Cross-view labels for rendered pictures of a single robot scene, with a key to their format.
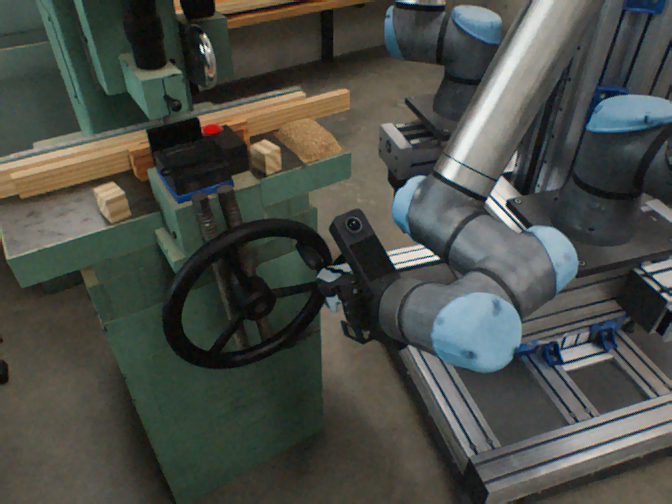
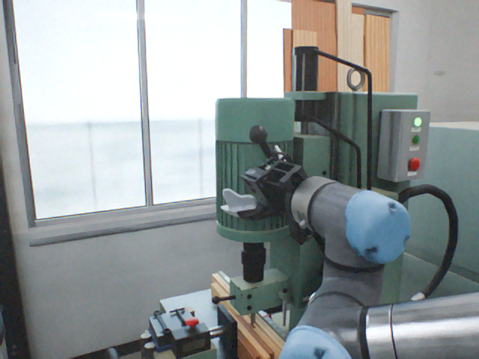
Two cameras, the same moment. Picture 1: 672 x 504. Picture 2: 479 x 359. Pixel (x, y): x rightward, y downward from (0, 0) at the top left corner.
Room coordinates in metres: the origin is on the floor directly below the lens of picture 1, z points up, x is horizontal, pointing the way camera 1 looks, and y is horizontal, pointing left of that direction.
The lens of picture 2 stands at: (0.94, -0.55, 1.50)
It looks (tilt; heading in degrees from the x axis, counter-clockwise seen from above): 12 degrees down; 95
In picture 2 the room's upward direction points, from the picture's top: straight up
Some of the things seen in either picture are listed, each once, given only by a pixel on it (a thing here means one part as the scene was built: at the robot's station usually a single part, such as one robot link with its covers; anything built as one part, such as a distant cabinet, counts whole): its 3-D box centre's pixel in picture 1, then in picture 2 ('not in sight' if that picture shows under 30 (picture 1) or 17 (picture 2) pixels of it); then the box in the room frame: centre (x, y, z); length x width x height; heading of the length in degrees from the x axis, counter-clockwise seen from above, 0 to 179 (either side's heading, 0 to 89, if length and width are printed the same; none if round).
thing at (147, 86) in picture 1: (155, 86); (260, 293); (0.91, 0.32, 1.03); 0.14 x 0.07 x 0.09; 32
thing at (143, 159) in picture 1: (192, 152); (237, 342); (0.85, 0.26, 0.93); 0.20 x 0.02 x 0.05; 122
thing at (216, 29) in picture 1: (205, 46); not in sight; (1.13, 0.27, 1.02); 0.09 x 0.07 x 0.12; 122
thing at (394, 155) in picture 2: not in sight; (403, 144); (1.23, 0.36, 1.40); 0.10 x 0.06 x 0.16; 32
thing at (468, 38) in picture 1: (471, 40); not in sight; (1.27, -0.31, 0.98); 0.13 x 0.12 x 0.14; 69
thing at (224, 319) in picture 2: (184, 155); (215, 332); (0.80, 0.26, 0.95); 0.09 x 0.07 x 0.09; 122
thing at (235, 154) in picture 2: not in sight; (254, 167); (0.89, 0.31, 1.35); 0.18 x 0.18 x 0.31
